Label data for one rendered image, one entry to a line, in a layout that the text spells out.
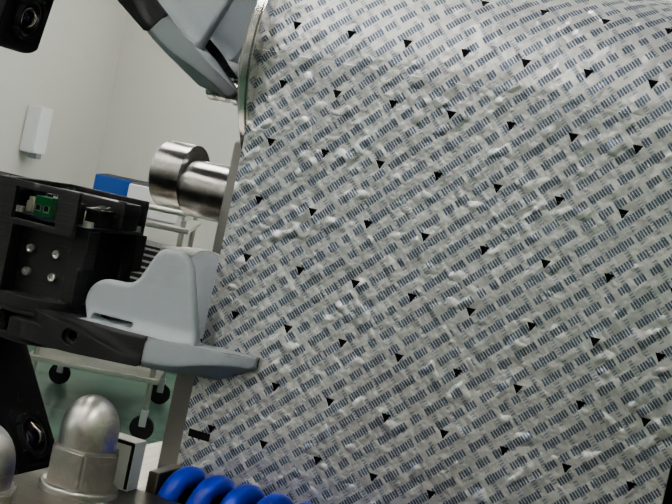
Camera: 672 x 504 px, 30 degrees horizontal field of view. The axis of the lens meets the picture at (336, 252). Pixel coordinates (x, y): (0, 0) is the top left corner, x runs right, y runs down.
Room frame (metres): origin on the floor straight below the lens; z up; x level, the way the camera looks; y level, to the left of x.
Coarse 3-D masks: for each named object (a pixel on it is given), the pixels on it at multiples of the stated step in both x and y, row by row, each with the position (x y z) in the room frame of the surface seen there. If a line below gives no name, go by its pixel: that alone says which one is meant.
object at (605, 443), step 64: (256, 192) 0.62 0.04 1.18; (320, 192) 0.61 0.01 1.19; (384, 192) 0.60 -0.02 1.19; (448, 192) 0.59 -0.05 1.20; (256, 256) 0.62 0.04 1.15; (320, 256) 0.61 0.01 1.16; (384, 256) 0.60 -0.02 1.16; (448, 256) 0.59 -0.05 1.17; (512, 256) 0.58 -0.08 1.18; (576, 256) 0.57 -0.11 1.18; (640, 256) 0.56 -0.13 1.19; (256, 320) 0.62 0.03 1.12; (320, 320) 0.61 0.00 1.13; (384, 320) 0.60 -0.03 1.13; (448, 320) 0.59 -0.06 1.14; (512, 320) 0.58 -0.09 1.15; (576, 320) 0.57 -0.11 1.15; (640, 320) 0.56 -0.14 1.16; (256, 384) 0.62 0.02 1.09; (320, 384) 0.61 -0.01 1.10; (384, 384) 0.59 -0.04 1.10; (448, 384) 0.58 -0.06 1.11; (512, 384) 0.57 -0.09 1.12; (576, 384) 0.56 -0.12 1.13; (640, 384) 0.55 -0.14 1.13; (192, 448) 0.63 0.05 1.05; (256, 448) 0.61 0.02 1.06; (320, 448) 0.60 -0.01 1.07; (384, 448) 0.59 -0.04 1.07; (448, 448) 0.58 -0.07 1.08; (512, 448) 0.57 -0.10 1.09; (576, 448) 0.56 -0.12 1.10; (640, 448) 0.55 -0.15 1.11
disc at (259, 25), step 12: (264, 0) 0.62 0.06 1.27; (276, 0) 0.63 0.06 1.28; (264, 12) 0.62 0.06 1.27; (252, 24) 0.62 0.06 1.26; (264, 24) 0.63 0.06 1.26; (252, 36) 0.62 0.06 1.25; (264, 36) 0.63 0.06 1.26; (252, 48) 0.62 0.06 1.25; (252, 60) 0.62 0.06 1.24; (252, 72) 0.62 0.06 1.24; (240, 84) 0.62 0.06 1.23; (252, 84) 0.63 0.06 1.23; (240, 96) 0.62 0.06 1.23; (252, 96) 0.63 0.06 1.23; (240, 108) 0.63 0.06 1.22; (240, 120) 0.63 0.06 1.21; (240, 132) 0.63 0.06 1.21
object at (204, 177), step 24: (240, 144) 0.71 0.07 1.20; (192, 168) 0.73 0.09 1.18; (216, 168) 0.73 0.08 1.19; (192, 192) 0.73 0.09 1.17; (216, 192) 0.72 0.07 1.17; (192, 216) 0.74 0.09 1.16; (216, 216) 0.73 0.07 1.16; (216, 240) 0.71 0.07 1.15; (192, 384) 0.72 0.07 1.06; (168, 432) 0.72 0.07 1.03; (168, 456) 0.72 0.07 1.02
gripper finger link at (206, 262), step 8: (192, 256) 0.66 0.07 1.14; (200, 256) 0.66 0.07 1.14; (208, 256) 0.66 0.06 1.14; (216, 256) 0.65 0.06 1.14; (200, 264) 0.66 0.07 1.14; (208, 264) 0.65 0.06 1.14; (216, 264) 0.65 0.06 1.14; (200, 272) 0.66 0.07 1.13; (208, 272) 0.65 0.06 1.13; (200, 280) 0.65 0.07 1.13; (208, 280) 0.65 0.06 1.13; (200, 288) 0.65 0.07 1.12; (208, 288) 0.65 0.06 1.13; (200, 296) 0.65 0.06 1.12; (208, 296) 0.65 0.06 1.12; (200, 304) 0.65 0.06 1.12; (208, 304) 0.65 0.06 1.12; (200, 312) 0.65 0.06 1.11; (200, 320) 0.65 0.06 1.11; (200, 328) 0.65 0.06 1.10; (200, 336) 0.65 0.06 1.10
